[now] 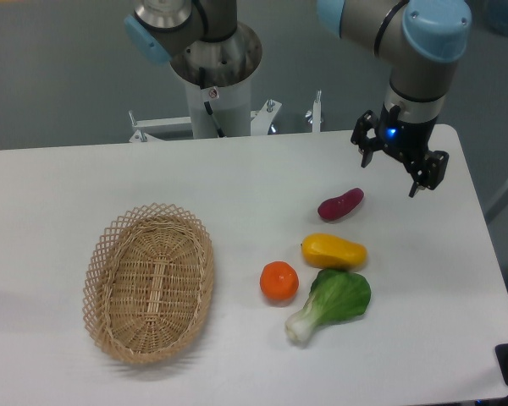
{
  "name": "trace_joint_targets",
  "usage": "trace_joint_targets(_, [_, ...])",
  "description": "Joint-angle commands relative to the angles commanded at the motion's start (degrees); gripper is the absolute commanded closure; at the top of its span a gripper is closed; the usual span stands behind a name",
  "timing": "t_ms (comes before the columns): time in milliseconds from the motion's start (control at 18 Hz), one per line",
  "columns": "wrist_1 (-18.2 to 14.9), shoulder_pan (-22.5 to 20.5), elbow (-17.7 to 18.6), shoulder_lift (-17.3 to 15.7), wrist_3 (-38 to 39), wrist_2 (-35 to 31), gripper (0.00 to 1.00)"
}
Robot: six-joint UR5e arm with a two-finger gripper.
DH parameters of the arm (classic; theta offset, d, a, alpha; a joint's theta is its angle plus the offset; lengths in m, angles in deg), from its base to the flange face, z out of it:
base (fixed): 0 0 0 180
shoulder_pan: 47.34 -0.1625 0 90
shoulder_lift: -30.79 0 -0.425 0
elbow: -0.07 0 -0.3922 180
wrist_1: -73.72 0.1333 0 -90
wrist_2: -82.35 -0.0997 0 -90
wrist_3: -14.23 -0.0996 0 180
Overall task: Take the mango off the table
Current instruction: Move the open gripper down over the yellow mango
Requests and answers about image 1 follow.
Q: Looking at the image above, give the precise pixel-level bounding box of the green bok choy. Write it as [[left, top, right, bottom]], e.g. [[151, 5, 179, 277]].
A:
[[284, 268, 372, 344]]

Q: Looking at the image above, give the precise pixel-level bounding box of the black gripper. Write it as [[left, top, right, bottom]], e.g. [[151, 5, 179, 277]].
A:
[[351, 110, 450, 198]]

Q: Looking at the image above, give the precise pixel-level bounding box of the black cable on pedestal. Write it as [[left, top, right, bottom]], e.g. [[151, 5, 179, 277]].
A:
[[198, 67, 226, 139]]

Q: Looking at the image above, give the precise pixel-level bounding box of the purple sweet potato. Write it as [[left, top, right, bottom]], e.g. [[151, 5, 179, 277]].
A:
[[317, 188, 364, 221]]

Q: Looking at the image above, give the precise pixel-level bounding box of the orange tangerine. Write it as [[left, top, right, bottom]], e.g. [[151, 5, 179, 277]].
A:
[[259, 261, 300, 301]]

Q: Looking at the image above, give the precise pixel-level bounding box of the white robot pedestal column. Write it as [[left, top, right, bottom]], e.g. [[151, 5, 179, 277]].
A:
[[184, 80, 251, 139]]

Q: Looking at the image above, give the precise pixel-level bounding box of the woven wicker basket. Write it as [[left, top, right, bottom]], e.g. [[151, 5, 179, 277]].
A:
[[83, 204, 214, 364]]

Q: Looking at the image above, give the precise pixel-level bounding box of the white metal base frame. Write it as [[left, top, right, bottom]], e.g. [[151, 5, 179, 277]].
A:
[[129, 90, 323, 143]]

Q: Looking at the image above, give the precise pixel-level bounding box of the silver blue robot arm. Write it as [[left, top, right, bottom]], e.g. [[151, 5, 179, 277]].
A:
[[124, 1, 472, 192]]

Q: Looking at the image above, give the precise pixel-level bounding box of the yellow mango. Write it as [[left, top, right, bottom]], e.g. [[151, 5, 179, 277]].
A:
[[301, 233, 367, 270]]

